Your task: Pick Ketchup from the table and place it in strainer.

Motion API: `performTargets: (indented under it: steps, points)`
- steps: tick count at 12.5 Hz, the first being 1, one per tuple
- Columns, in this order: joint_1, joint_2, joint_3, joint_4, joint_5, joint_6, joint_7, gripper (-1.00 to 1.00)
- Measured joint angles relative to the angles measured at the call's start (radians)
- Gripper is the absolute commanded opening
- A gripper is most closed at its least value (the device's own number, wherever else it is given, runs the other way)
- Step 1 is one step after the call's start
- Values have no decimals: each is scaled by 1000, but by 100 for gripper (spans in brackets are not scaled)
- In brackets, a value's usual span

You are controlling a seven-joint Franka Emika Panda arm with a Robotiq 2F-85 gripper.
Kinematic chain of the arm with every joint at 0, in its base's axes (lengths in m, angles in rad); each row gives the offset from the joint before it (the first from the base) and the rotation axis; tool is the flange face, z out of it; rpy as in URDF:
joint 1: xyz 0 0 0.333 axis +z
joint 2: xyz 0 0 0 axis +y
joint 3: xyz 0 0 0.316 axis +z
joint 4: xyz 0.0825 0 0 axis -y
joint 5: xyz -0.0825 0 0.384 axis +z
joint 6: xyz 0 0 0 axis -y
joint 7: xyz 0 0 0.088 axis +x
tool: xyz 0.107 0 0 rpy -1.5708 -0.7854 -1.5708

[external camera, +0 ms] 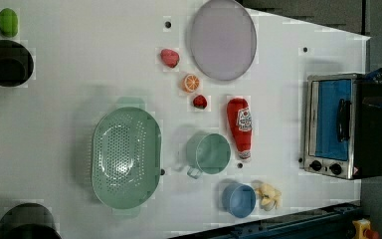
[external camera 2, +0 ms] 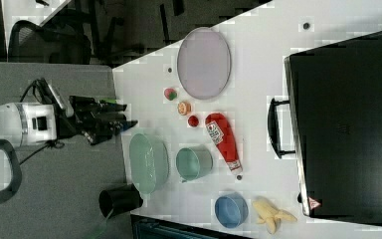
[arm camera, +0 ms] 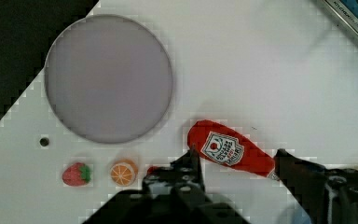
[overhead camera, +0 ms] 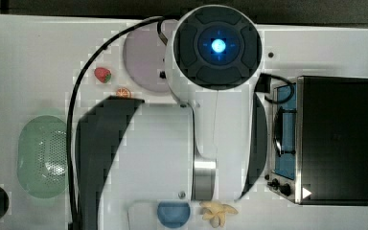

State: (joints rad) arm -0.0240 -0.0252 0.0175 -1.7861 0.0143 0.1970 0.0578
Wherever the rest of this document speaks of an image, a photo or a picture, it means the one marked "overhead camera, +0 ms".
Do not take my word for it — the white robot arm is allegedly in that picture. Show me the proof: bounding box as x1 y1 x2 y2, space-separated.
75 5 267 230

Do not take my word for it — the black toaster oven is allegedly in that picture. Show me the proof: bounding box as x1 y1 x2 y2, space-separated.
266 76 368 206

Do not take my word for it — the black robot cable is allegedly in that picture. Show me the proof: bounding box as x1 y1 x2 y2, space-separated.
65 15 168 230

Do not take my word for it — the plush strawberry with green leaves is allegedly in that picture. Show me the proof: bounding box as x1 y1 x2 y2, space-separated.
94 67 112 83

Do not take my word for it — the plush orange slice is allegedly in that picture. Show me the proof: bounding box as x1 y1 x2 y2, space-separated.
116 87 131 98

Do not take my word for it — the plush peeled banana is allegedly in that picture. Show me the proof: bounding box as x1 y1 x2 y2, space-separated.
199 201 239 228

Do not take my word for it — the lilac round plate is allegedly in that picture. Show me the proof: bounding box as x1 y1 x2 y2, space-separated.
123 23 170 94

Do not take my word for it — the green perforated strainer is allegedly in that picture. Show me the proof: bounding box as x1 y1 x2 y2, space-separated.
17 115 67 198

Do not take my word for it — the blue bowl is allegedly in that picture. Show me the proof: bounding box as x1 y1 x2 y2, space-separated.
157 202 191 229

